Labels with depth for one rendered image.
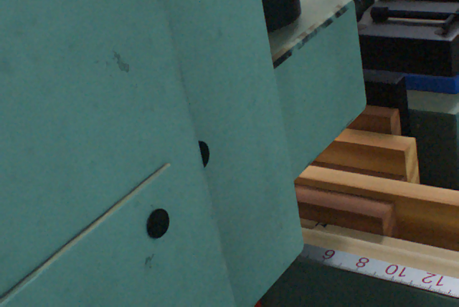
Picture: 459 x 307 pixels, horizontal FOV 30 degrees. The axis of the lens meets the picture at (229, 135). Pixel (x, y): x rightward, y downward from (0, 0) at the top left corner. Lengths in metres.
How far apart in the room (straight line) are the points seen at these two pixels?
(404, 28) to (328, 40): 0.17
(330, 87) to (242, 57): 0.14
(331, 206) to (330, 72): 0.09
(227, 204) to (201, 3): 0.08
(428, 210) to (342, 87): 0.09
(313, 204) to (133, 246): 0.30
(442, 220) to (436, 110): 0.11
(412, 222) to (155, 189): 0.30
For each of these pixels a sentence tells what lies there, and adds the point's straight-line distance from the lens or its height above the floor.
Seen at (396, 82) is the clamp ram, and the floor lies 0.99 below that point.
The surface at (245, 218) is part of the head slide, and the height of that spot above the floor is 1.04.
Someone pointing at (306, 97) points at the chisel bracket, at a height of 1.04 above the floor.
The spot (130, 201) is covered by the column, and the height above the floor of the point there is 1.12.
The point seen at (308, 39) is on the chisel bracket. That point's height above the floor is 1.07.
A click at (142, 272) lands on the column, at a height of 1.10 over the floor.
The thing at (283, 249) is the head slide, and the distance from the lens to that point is 0.37.
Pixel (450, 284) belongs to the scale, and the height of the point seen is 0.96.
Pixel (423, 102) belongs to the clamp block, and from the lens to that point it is 0.59.
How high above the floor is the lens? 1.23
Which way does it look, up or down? 27 degrees down
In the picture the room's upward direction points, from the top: 12 degrees counter-clockwise
